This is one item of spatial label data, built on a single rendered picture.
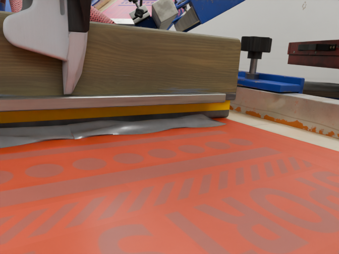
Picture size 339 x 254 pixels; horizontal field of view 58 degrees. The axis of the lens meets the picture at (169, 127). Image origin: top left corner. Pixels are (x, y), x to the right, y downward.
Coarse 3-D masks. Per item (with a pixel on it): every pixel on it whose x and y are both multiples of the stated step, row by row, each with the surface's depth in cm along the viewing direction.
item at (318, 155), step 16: (192, 128) 33; (208, 128) 34; (224, 128) 34; (240, 128) 35; (256, 128) 35; (272, 144) 29; (288, 144) 29; (304, 144) 30; (320, 160) 25; (336, 160) 25
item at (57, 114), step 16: (0, 112) 25; (16, 112) 26; (32, 112) 27; (48, 112) 27; (64, 112) 28; (80, 112) 29; (96, 112) 30; (112, 112) 31; (128, 112) 32; (144, 112) 33; (160, 112) 34; (176, 112) 35
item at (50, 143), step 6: (24, 144) 24; (30, 144) 24; (36, 144) 24; (42, 144) 24; (48, 144) 24; (54, 144) 25; (60, 144) 25; (66, 144) 25; (72, 144) 25; (78, 144) 25; (0, 150) 22; (6, 150) 22; (12, 150) 23; (18, 150) 23
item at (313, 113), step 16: (240, 96) 44; (256, 96) 42; (272, 96) 39; (288, 96) 38; (304, 96) 37; (256, 112) 42; (272, 112) 40; (288, 112) 38; (304, 112) 36; (320, 112) 34; (336, 112) 33; (304, 128) 36; (320, 128) 34; (336, 128) 33
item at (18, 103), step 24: (0, 96) 24; (24, 96) 25; (48, 96) 26; (72, 96) 26; (96, 96) 27; (120, 96) 28; (144, 96) 30; (168, 96) 31; (192, 96) 33; (216, 96) 35
